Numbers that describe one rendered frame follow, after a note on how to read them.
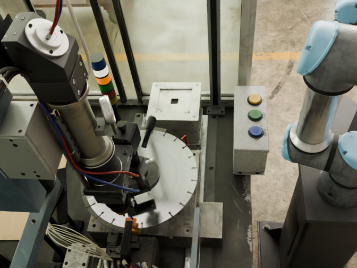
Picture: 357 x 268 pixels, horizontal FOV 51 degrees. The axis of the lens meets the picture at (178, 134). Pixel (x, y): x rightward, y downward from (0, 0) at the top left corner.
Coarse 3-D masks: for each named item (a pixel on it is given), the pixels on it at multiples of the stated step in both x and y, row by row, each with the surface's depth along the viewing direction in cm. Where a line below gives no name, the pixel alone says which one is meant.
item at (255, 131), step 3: (255, 126) 121; (258, 126) 121; (252, 129) 120; (255, 129) 120; (258, 129) 120; (261, 129) 120; (252, 132) 119; (255, 132) 119; (258, 132) 119; (261, 132) 119; (252, 135) 119; (255, 135) 119; (258, 135) 119
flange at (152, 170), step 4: (148, 164) 109; (152, 164) 109; (156, 164) 109; (148, 168) 108; (152, 168) 108; (156, 168) 108; (148, 172) 107; (152, 172) 107; (156, 172) 107; (144, 176) 106; (148, 176) 107; (152, 176) 107; (156, 176) 107; (132, 180) 106; (148, 180) 106; (152, 180) 106; (156, 180) 106; (132, 184) 106; (152, 184) 105
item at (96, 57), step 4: (96, 52) 112; (92, 56) 111; (96, 56) 110; (100, 56) 110; (92, 60) 110; (96, 60) 109; (100, 60) 109; (104, 60) 111; (92, 64) 110; (96, 64) 110; (100, 64) 110; (104, 64) 111; (92, 68) 112; (96, 68) 111; (100, 68) 111
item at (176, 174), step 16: (160, 144) 115; (176, 144) 114; (160, 160) 111; (176, 160) 110; (192, 160) 110; (160, 176) 108; (176, 176) 107; (192, 176) 107; (160, 192) 104; (176, 192) 104; (192, 192) 103; (96, 208) 103; (144, 208) 102; (160, 208) 101; (176, 208) 101; (144, 224) 99
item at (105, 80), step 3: (108, 75) 115; (96, 78) 115; (99, 78) 114; (102, 78) 114; (105, 78) 115; (108, 78) 116; (99, 81) 115; (102, 81) 115; (105, 81) 115; (108, 81) 116; (99, 84) 116; (102, 84) 116; (105, 84) 116
